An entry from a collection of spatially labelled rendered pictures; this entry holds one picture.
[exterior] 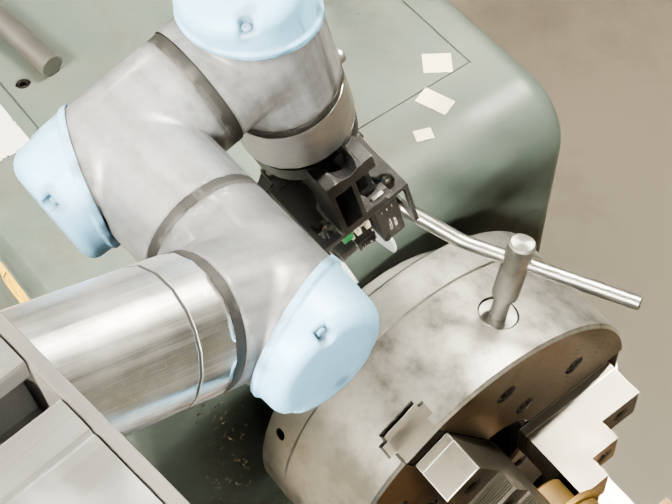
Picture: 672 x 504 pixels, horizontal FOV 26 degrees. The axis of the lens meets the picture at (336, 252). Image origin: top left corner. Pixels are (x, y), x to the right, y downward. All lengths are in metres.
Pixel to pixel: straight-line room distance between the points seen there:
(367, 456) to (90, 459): 0.94
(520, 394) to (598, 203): 1.62
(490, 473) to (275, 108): 0.46
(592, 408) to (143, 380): 0.70
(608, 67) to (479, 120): 1.77
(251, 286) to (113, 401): 0.09
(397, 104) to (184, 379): 0.64
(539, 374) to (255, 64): 0.51
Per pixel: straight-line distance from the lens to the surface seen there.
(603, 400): 1.30
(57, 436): 0.23
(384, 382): 1.16
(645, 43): 3.10
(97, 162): 0.78
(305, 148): 0.87
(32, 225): 1.23
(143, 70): 0.79
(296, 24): 0.78
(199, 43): 0.78
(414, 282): 1.19
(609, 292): 1.13
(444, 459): 1.16
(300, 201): 0.95
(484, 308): 1.18
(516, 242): 1.12
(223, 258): 0.71
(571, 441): 1.28
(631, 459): 2.54
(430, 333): 1.17
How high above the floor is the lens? 2.23
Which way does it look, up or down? 56 degrees down
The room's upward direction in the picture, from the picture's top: straight up
